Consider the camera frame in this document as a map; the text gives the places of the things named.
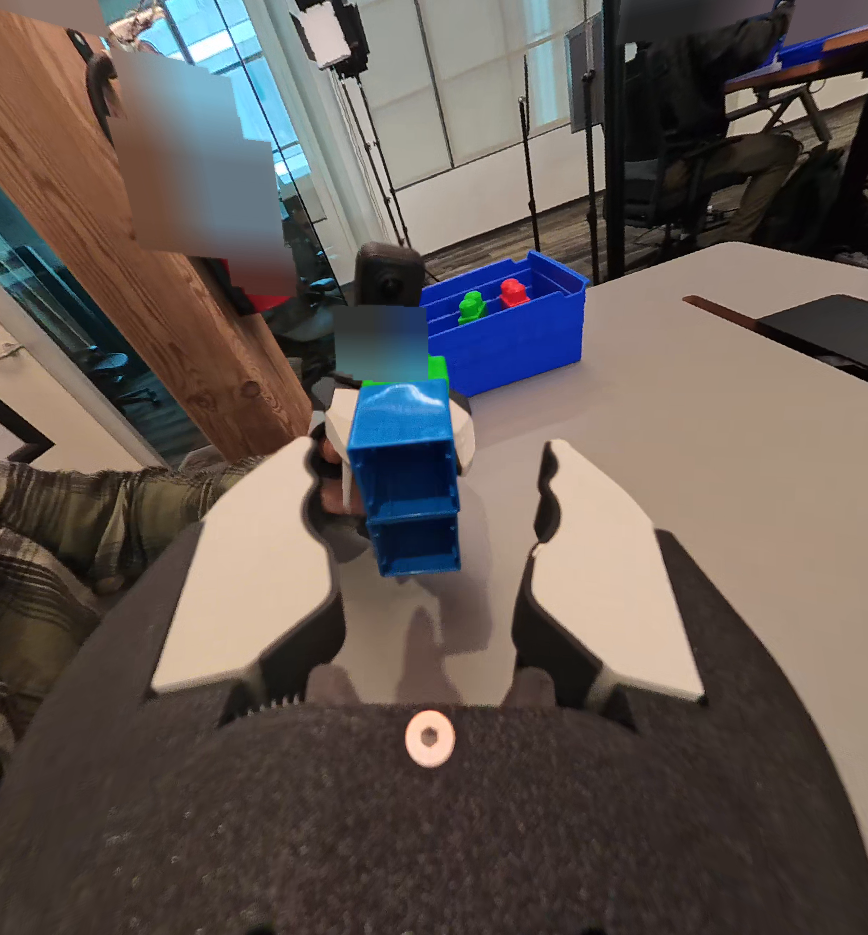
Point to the person's left hand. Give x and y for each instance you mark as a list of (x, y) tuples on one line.
[(335, 497)]

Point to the studio light panel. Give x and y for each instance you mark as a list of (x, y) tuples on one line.
[(331, 33)]

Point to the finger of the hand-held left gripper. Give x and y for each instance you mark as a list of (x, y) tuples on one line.
[(464, 438), (339, 420)]

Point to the person's left forearm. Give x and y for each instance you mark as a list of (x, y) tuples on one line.
[(112, 511)]

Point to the blue mega block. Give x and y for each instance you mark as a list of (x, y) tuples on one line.
[(397, 409), (379, 544)]

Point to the red mega block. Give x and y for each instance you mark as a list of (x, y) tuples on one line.
[(514, 292)]

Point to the person's plaid shirt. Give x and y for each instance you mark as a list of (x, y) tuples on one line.
[(17, 621)]

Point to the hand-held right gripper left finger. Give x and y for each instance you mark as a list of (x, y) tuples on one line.
[(251, 592)]

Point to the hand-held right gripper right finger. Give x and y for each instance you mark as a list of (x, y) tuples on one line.
[(609, 592)]

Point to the black light stand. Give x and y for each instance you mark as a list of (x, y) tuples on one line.
[(593, 161), (530, 161)]

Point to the black office chair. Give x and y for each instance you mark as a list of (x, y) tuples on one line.
[(317, 292)]

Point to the black backpack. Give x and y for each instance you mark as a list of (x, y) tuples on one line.
[(806, 197)]

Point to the green two-stud mega block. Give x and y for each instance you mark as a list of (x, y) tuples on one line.
[(437, 367)]

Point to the wood top office desk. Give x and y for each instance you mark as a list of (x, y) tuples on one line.
[(864, 44)]

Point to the blue plastic bin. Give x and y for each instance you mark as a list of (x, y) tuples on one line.
[(521, 343), (806, 52)]

